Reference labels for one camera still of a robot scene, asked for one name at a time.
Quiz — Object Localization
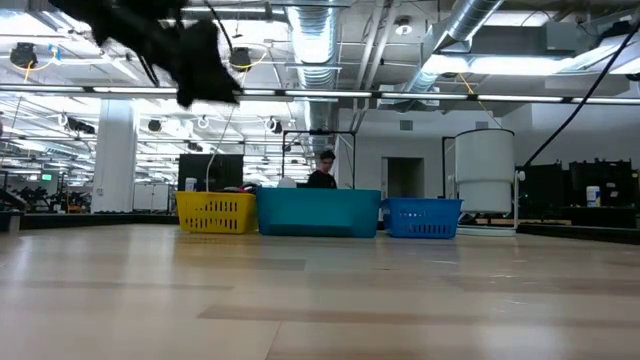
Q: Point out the teal plastic bin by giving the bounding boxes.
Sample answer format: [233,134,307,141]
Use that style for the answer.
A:
[255,187,383,239]

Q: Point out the black cabinet row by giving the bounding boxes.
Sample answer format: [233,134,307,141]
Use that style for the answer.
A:
[518,158,640,209]

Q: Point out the person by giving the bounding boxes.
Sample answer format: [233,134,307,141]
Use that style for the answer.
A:
[305,148,339,190]

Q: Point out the blue slotted plastic basket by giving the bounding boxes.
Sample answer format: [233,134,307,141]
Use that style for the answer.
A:
[380,197,464,240]

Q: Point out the round ceiling fixture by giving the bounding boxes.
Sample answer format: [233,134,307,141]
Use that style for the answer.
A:
[393,15,414,37]

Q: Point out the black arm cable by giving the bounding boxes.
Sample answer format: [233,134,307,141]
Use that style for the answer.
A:
[522,19,640,169]

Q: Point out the yellow slotted plastic basket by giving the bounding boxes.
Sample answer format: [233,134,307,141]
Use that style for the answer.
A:
[174,190,259,235]

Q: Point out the white cylinder container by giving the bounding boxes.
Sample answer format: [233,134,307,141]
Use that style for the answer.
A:
[452,127,527,238]

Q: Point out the silver ventilation duct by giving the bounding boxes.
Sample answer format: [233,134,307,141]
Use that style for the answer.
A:
[284,0,346,186]
[399,0,504,94]

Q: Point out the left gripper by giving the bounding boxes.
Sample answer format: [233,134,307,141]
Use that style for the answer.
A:
[167,18,243,109]

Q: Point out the white building pillar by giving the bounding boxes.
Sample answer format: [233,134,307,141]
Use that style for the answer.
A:
[90,97,139,215]

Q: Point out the black ceiling speaker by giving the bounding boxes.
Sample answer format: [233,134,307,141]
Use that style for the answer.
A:
[8,42,39,70]

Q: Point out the black tube frame stand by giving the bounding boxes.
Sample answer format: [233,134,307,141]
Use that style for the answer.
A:
[281,128,357,190]

